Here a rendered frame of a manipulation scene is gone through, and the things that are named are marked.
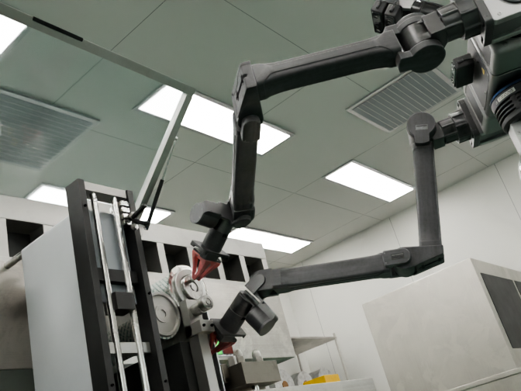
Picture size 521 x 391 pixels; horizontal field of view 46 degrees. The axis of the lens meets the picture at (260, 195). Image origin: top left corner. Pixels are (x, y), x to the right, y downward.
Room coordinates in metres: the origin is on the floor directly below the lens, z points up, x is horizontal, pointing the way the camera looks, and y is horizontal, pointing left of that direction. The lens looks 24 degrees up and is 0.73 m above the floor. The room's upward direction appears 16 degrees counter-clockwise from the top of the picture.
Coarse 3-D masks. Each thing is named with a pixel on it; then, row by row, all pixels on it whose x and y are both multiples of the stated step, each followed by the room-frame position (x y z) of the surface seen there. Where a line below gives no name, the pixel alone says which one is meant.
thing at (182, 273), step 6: (186, 270) 1.62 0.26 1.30; (174, 276) 1.59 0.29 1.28; (180, 276) 1.60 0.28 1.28; (174, 282) 1.58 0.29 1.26; (180, 282) 1.59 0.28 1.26; (174, 288) 1.58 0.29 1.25; (180, 288) 1.59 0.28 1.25; (204, 288) 1.67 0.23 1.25; (180, 294) 1.58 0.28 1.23; (204, 294) 1.66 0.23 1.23; (180, 300) 1.59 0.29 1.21; (180, 312) 1.63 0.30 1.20
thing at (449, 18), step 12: (456, 0) 0.99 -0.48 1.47; (468, 0) 0.98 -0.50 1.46; (480, 0) 0.98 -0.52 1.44; (444, 12) 1.00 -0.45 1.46; (456, 12) 1.00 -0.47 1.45; (468, 12) 0.99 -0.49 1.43; (480, 12) 0.98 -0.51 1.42; (444, 24) 1.01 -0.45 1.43; (456, 24) 1.01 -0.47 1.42; (468, 24) 1.00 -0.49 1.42; (480, 24) 1.01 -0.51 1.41; (492, 24) 0.99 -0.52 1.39; (456, 36) 1.03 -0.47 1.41; (468, 36) 1.04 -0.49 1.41; (480, 36) 1.05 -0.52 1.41
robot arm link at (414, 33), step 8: (424, 16) 1.02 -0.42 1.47; (432, 16) 1.01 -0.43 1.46; (416, 24) 1.03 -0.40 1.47; (424, 24) 1.02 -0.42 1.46; (432, 24) 1.01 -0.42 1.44; (440, 24) 1.01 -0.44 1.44; (408, 32) 1.03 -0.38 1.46; (416, 32) 1.03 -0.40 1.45; (424, 32) 1.02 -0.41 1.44; (432, 32) 1.01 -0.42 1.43; (440, 32) 1.01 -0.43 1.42; (400, 40) 1.06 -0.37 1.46; (408, 40) 1.04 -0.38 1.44; (416, 40) 1.03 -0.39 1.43; (440, 40) 1.03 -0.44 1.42; (408, 48) 1.04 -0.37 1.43
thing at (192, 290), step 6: (186, 276) 1.60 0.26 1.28; (186, 282) 1.60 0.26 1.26; (192, 282) 1.62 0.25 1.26; (198, 282) 1.64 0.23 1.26; (186, 288) 1.59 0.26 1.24; (192, 288) 1.61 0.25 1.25; (198, 288) 1.63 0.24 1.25; (186, 294) 1.60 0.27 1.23; (192, 294) 1.61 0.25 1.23; (198, 294) 1.63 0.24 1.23
